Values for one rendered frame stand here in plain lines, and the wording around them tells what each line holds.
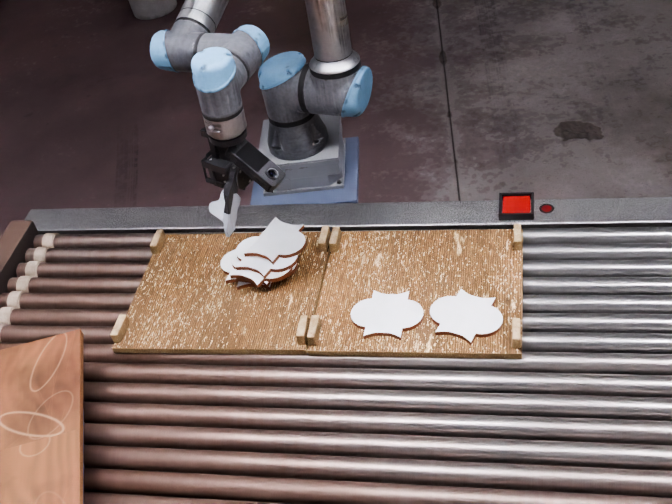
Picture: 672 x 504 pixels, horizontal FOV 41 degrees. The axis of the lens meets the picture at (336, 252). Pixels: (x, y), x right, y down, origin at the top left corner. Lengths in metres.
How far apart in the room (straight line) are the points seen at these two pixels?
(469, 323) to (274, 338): 0.38
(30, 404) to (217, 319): 0.41
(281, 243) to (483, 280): 0.43
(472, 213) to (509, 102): 2.04
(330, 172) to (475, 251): 0.47
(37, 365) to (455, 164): 2.29
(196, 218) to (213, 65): 0.68
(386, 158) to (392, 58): 0.81
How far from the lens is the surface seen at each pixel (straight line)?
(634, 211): 2.02
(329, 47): 1.99
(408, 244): 1.92
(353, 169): 2.27
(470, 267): 1.86
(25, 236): 2.27
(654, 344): 1.75
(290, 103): 2.09
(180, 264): 2.02
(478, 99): 4.06
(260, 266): 1.87
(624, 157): 3.69
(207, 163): 1.70
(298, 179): 2.20
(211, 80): 1.57
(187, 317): 1.89
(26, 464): 1.63
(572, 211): 2.01
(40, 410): 1.70
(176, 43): 1.72
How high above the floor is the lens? 2.22
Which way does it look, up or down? 41 degrees down
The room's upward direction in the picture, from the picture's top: 12 degrees counter-clockwise
